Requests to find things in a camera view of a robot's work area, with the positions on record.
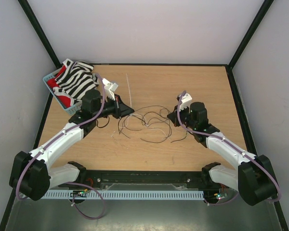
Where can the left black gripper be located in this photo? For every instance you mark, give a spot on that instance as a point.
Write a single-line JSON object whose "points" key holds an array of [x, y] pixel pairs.
{"points": [[121, 109]]}

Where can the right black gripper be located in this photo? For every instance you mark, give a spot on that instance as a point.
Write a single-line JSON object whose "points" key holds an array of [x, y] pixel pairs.
{"points": [[174, 117]]}

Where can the white zip tie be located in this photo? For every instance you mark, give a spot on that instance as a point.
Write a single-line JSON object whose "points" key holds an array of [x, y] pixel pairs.
{"points": [[129, 89]]}

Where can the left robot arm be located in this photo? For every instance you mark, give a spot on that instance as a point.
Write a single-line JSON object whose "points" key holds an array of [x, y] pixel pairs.
{"points": [[55, 149]]}

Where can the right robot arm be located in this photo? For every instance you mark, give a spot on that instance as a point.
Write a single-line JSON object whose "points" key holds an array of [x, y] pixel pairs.
{"points": [[251, 176]]}

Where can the light blue plastic basket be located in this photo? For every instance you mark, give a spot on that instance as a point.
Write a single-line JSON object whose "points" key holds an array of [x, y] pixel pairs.
{"points": [[71, 110]]}

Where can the zebra striped cloth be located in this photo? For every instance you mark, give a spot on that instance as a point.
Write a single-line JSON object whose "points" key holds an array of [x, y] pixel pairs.
{"points": [[75, 80]]}

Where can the red cloth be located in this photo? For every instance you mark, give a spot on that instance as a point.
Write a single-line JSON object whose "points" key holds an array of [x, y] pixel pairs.
{"points": [[64, 98]]}

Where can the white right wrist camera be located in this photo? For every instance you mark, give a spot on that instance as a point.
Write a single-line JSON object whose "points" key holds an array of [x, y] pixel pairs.
{"points": [[186, 100]]}

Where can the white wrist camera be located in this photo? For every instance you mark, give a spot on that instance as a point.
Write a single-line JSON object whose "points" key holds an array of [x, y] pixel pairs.
{"points": [[110, 88], [186, 100]]}

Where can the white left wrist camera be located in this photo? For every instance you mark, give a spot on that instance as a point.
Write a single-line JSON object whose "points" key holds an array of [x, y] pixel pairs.
{"points": [[110, 88]]}

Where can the light blue slotted cable duct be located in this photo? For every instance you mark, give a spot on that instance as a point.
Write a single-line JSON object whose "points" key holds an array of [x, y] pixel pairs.
{"points": [[124, 195]]}

